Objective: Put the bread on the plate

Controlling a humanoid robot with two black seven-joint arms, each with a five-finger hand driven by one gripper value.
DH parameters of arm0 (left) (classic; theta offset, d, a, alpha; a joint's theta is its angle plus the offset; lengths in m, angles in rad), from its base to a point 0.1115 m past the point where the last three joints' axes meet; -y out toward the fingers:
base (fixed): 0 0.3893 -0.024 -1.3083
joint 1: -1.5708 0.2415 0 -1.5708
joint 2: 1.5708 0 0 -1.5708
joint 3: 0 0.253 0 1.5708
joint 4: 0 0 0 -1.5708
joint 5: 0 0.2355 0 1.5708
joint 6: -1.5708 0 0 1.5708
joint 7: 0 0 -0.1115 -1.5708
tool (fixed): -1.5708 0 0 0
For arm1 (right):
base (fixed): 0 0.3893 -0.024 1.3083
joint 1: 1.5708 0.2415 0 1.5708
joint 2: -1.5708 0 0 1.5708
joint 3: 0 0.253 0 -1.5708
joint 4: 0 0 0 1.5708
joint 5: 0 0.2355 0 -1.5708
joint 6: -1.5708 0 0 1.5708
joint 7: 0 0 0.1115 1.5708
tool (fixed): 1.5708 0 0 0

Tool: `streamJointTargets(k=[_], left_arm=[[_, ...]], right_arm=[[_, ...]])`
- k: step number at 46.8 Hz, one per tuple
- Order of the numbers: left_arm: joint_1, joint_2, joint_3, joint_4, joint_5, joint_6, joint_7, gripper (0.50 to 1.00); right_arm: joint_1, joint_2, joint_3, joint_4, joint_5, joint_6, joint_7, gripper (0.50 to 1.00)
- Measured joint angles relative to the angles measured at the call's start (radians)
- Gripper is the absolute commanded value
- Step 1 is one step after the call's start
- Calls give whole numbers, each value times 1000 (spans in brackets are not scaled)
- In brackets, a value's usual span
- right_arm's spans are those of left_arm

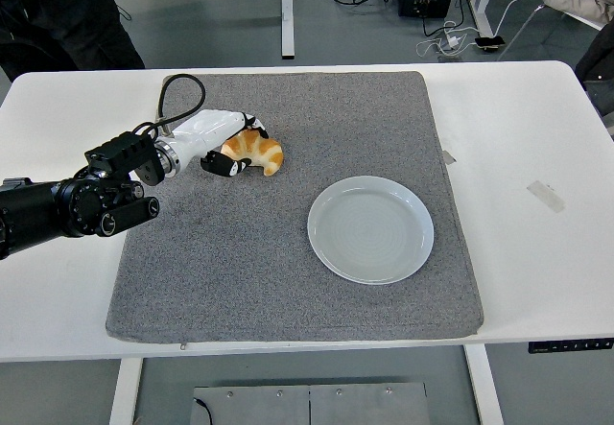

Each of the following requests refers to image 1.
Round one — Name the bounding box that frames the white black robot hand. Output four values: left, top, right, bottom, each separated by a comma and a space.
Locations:
167, 108, 271, 178

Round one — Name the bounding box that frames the golden croissant bread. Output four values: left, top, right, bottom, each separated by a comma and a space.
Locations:
221, 128, 285, 177

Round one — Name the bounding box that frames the pale grey round plate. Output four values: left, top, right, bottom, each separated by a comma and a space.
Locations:
306, 174, 436, 285

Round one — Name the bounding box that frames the grey metal plate with screws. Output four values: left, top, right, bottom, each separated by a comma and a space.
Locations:
190, 381, 429, 425

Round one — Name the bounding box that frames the grey fabric mat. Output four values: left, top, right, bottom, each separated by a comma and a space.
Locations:
104, 69, 484, 342

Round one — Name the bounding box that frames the white background table leg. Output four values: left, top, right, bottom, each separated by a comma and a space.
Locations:
279, 0, 296, 59
467, 0, 496, 38

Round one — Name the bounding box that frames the person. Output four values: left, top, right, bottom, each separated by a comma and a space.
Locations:
0, 0, 147, 82

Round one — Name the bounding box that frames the black smartphone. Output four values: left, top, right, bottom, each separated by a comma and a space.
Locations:
474, 35, 507, 54

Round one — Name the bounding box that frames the long grey tape strip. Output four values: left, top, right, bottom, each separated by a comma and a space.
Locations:
526, 179, 566, 214

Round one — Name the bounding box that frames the dark garment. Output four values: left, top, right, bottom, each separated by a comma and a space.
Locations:
574, 26, 614, 139

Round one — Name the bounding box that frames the black table control panel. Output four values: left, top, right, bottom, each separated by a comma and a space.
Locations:
528, 337, 614, 354

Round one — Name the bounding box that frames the white charger with cable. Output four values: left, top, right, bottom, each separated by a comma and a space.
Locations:
414, 20, 477, 59

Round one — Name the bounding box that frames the thin black cable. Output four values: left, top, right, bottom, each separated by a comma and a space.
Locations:
193, 398, 215, 425

